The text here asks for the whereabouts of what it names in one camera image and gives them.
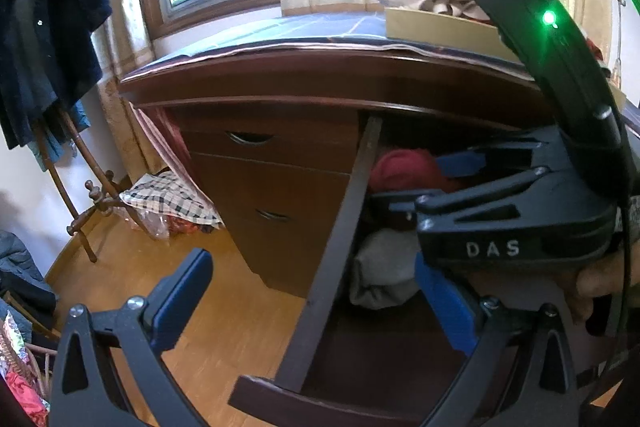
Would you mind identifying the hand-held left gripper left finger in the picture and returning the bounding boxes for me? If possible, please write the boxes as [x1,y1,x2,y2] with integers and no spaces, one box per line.
[48,248,215,427]

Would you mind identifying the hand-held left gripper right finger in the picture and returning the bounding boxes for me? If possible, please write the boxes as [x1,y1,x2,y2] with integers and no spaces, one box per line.
[414,254,581,427]

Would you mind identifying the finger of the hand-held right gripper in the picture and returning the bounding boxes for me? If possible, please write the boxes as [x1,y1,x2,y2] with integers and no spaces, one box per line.
[370,167,551,233]
[436,127,568,180]

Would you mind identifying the grey underwear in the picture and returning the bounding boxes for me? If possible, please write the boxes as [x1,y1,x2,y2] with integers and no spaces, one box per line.
[348,228,423,310]

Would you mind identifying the tan shallow cardboard box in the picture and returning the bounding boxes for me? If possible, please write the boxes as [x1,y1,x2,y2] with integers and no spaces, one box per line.
[384,7,628,110]

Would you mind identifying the white patterned underwear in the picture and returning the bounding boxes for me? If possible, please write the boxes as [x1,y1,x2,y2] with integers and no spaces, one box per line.
[420,0,496,25]

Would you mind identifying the closed wooden desk drawer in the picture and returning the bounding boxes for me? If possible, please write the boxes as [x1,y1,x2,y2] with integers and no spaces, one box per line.
[190,154,351,298]
[172,119,361,175]

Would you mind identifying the person's right hand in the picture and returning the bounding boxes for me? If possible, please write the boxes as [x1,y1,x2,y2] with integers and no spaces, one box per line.
[562,249,640,325]

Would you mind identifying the gold curtain tieback tassel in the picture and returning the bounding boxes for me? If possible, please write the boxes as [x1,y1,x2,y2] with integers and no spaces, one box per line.
[611,0,628,88]

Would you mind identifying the checked cloth bag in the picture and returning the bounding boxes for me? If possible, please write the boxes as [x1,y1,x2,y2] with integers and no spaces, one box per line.
[119,171,223,238]

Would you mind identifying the brown coat rack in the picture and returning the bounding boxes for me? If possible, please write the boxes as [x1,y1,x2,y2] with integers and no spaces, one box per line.
[32,107,158,264]

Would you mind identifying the grey padded jacket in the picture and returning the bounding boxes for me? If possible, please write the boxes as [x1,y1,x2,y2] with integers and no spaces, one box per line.
[0,229,58,338]

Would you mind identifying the dark wooden desk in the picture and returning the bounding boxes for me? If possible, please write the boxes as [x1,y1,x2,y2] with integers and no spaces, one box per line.
[119,39,566,300]

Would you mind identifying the colourful patterned cloth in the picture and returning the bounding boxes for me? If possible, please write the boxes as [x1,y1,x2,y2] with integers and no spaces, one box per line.
[0,312,51,418]

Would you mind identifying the teal garment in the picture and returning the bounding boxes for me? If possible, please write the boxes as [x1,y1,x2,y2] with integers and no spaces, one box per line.
[27,99,92,170]

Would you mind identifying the blue checked tablecloth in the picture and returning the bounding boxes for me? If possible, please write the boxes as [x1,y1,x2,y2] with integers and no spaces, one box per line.
[127,13,531,80]

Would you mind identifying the dark hanging jacket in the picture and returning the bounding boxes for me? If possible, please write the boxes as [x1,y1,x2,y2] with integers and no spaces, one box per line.
[0,0,113,152]

